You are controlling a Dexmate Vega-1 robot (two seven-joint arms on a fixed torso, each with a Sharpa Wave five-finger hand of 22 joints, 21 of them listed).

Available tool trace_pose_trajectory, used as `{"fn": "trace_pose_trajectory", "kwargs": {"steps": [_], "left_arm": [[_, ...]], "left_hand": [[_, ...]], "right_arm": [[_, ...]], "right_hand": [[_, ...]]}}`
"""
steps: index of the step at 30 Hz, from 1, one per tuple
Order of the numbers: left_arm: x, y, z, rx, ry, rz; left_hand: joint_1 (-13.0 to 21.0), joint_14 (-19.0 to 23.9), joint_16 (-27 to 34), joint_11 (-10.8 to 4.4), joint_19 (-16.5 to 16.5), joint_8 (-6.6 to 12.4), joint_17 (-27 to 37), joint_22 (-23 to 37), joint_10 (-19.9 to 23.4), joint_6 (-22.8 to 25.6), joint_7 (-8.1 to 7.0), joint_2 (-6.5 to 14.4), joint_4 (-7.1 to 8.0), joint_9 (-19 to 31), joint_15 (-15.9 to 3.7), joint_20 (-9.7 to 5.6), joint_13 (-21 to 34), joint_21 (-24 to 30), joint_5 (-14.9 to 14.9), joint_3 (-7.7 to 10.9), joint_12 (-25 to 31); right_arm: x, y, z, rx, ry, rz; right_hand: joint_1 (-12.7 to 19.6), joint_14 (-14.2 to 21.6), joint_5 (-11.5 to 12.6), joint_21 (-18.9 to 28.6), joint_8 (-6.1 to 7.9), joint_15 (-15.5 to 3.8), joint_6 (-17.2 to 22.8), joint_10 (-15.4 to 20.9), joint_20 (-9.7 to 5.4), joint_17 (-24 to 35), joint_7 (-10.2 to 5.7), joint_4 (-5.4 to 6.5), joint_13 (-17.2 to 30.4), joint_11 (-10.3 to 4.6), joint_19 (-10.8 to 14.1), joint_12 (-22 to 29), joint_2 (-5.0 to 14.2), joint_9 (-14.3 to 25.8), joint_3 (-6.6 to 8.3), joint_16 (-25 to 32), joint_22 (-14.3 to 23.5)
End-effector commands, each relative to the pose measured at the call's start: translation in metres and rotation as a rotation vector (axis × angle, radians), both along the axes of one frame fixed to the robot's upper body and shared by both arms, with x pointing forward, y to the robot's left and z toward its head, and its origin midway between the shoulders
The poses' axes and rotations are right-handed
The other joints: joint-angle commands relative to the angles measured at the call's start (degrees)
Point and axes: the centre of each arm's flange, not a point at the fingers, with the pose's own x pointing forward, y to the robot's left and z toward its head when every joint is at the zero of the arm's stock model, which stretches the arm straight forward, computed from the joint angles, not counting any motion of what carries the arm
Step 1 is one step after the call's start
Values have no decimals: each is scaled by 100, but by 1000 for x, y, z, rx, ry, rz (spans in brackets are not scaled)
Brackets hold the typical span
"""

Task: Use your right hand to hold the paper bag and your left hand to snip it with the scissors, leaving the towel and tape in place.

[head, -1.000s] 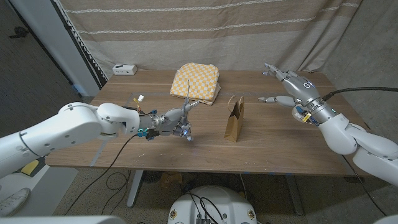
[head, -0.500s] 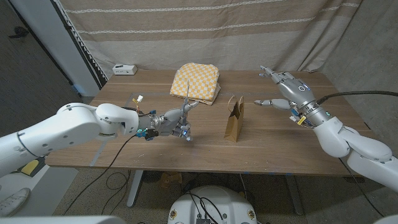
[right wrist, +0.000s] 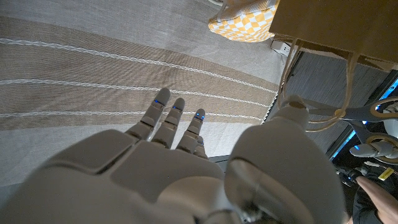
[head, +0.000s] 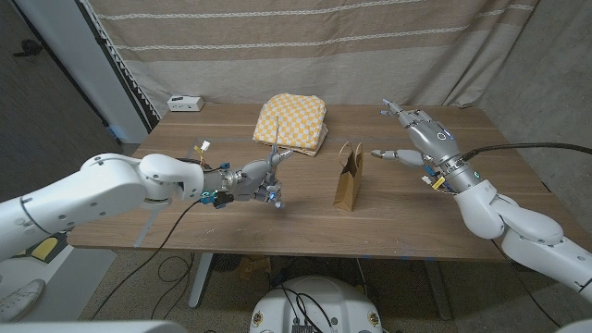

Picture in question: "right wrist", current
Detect dark grey door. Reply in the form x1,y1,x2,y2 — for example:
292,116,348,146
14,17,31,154
273,51,391,153

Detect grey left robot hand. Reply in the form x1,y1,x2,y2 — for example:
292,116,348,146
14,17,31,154
349,101,398,161

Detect brown paper bag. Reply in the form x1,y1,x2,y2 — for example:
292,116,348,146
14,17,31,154
269,0,398,133

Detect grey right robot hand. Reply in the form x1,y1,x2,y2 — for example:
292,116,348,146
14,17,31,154
0,87,348,224

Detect grey yellow handled scissors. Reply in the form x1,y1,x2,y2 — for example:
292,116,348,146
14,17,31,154
306,96,398,166

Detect yellow white checkered towel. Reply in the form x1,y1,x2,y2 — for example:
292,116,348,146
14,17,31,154
207,0,280,44

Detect white power strip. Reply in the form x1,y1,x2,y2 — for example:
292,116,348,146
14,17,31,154
270,39,292,57

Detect beige striped curtain backdrop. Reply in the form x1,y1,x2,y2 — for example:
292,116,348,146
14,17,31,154
0,0,290,187

